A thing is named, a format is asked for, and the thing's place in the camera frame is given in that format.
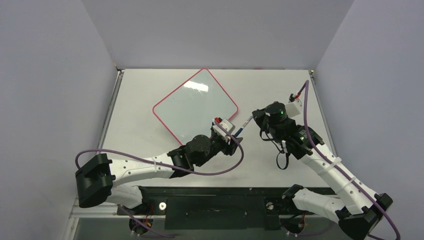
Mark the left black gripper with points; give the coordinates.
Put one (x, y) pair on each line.
(229, 148)

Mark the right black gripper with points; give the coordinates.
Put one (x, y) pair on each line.
(260, 117)

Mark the white marker pen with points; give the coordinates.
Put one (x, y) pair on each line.
(246, 122)

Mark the pink-framed whiteboard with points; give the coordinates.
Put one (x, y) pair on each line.
(191, 108)

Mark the blue marker cap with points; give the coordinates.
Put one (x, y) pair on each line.
(238, 132)

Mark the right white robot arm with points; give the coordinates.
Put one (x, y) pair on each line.
(357, 209)

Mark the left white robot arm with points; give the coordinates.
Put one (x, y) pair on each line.
(105, 180)

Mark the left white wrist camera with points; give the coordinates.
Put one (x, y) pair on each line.
(223, 128)

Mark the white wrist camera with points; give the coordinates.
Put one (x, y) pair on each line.
(223, 128)
(294, 106)

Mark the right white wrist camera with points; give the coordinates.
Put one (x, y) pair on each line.
(294, 106)

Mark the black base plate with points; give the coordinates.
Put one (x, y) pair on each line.
(216, 208)

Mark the aluminium frame rail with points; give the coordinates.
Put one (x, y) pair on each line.
(73, 221)

